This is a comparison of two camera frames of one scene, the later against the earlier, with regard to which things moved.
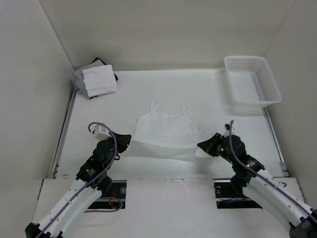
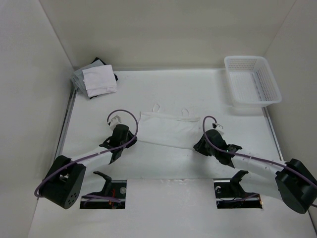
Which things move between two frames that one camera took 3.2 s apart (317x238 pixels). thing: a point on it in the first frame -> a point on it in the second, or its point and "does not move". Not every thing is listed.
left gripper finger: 121,147 -> 130,144
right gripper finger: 209,148 -> 201,149
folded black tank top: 97,58 does not move
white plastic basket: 250,82 does not move
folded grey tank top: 78,78 does not move
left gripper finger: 122,141 -> 129,136
